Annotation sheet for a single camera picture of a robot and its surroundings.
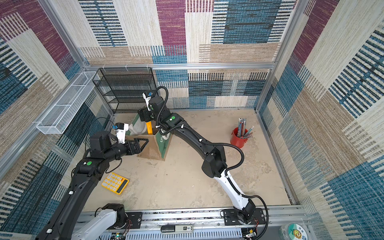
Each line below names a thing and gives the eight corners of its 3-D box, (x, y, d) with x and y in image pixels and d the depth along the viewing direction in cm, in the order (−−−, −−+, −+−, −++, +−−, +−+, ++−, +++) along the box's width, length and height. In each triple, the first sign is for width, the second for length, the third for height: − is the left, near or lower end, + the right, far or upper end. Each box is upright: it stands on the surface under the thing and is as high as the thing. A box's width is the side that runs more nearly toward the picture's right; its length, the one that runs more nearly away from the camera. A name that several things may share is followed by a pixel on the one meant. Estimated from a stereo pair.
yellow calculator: (101, 185, 86) (100, 184, 85) (112, 172, 91) (111, 171, 90) (119, 195, 83) (118, 194, 82) (129, 180, 88) (128, 179, 87)
